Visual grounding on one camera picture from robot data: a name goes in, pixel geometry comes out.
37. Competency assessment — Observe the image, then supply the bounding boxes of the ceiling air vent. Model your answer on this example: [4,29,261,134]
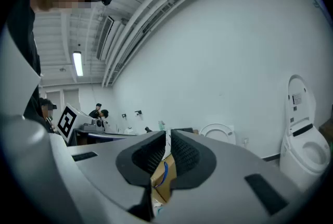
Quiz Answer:
[96,16,115,61]

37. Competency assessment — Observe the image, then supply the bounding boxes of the blue strap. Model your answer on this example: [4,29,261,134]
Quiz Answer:
[152,161,170,189]

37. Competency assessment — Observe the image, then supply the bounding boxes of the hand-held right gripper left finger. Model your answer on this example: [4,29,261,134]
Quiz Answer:
[67,130,168,222]

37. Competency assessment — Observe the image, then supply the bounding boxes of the ceiling tube light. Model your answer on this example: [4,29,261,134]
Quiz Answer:
[72,51,84,78]

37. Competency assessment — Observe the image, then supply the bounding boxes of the large cardboard box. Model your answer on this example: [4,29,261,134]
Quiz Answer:
[150,151,178,204]

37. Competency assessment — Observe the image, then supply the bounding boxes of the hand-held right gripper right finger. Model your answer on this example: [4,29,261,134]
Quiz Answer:
[155,128,307,224]

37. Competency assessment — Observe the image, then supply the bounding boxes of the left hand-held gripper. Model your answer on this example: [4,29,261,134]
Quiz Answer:
[57,103,138,145]

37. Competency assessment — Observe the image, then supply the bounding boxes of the white smart toilet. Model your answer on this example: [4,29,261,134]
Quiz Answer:
[279,116,331,192]

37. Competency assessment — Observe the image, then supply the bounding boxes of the white labelled toilet lid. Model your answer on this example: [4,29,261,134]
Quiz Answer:
[286,74,317,132]

